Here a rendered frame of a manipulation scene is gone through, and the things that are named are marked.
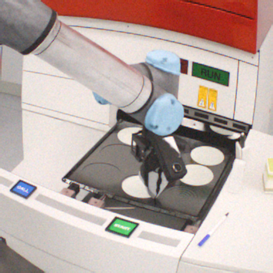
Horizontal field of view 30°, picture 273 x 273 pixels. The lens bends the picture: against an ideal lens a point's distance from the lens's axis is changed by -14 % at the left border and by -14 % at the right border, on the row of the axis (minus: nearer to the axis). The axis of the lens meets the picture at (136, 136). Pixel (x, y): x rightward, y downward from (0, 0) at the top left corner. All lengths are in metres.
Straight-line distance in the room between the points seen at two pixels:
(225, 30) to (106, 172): 0.50
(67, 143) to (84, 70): 0.81
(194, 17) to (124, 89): 0.55
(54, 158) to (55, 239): 0.47
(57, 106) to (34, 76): 0.14
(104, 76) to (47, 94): 0.90
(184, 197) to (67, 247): 0.35
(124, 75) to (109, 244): 0.36
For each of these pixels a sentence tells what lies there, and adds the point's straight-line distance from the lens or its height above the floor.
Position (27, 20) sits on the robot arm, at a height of 1.46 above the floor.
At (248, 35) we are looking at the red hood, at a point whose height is 1.28.
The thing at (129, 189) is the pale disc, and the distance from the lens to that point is 1.38.
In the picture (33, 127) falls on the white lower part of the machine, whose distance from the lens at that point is 1.93.
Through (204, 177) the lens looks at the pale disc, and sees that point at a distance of 1.45.
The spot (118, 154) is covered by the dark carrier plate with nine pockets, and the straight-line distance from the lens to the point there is 1.51.
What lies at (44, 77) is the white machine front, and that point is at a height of 0.96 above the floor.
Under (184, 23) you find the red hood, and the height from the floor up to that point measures 1.26.
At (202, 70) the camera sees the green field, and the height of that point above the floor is 1.11.
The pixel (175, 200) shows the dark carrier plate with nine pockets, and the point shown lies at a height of 0.90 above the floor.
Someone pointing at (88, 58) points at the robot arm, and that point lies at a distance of 0.91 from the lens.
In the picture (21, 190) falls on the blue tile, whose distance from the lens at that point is 1.25.
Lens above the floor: 1.69
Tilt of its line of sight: 30 degrees down
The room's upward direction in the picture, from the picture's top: 4 degrees clockwise
